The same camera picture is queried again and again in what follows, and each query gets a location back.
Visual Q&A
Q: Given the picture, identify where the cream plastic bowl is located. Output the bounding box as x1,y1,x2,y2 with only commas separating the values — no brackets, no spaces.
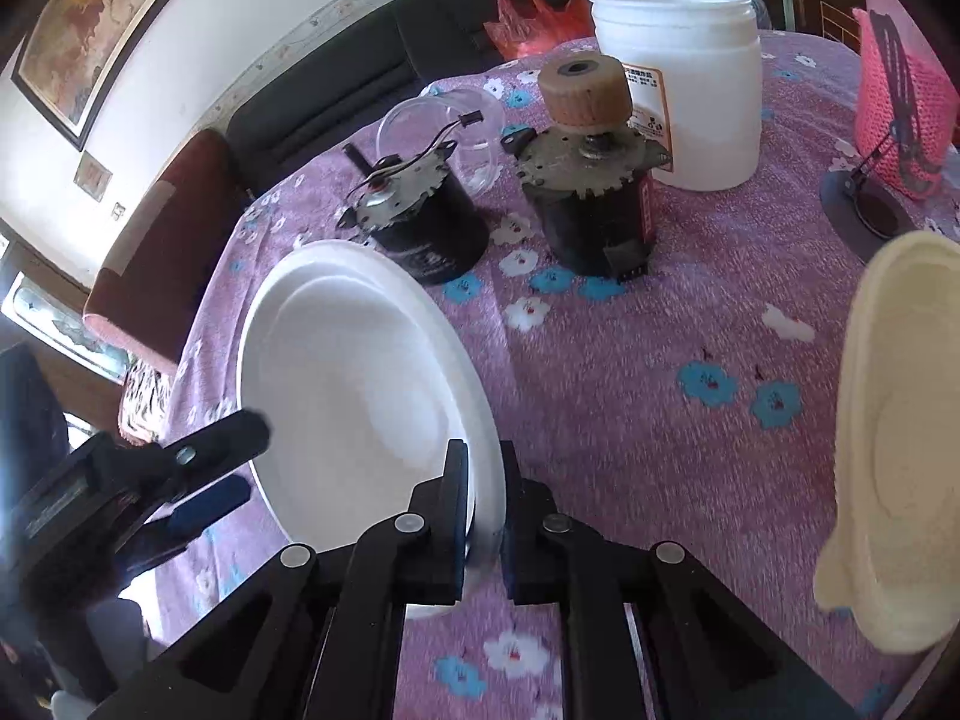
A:
814,231,960,653

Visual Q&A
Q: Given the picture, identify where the flask in pink knitted cover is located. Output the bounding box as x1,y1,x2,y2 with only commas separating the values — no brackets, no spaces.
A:
853,0,960,200

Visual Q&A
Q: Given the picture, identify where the white plate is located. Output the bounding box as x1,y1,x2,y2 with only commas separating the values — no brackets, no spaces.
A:
236,240,505,620

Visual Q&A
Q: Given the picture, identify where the black phone stand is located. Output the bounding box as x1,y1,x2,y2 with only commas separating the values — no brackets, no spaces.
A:
820,11,947,263

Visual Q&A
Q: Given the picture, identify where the black sofa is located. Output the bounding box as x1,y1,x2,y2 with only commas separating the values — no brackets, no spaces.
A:
225,0,751,196

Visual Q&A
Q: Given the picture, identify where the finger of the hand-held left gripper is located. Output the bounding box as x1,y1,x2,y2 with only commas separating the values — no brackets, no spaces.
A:
112,474,251,572
141,410,272,497

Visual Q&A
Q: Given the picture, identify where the reddish brown armchair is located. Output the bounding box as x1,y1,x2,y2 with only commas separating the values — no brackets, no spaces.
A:
82,127,246,380

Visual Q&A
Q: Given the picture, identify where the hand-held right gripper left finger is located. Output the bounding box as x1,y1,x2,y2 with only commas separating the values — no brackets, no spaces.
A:
90,439,470,720

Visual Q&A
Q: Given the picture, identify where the white plastic jar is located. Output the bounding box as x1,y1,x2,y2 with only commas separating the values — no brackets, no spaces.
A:
587,0,764,192

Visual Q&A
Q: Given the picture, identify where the black electric motor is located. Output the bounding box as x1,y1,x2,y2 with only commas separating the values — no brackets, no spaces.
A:
337,111,492,286

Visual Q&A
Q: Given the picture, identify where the small framed wall plaque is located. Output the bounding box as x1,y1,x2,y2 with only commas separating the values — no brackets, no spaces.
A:
73,151,113,202

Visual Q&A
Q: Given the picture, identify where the motor with wooden wheel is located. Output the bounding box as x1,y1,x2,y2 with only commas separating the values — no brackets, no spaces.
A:
501,54,672,284

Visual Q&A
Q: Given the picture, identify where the red plastic bag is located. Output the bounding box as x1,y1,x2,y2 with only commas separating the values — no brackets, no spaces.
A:
484,0,599,61

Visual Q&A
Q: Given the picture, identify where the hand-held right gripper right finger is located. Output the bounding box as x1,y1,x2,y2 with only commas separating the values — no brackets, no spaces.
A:
499,441,856,720

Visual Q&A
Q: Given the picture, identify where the brown patterned blanket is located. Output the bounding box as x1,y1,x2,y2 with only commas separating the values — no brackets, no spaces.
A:
116,356,179,447

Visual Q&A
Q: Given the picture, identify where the framed horse painting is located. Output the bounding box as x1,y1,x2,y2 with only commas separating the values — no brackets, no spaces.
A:
11,0,226,151

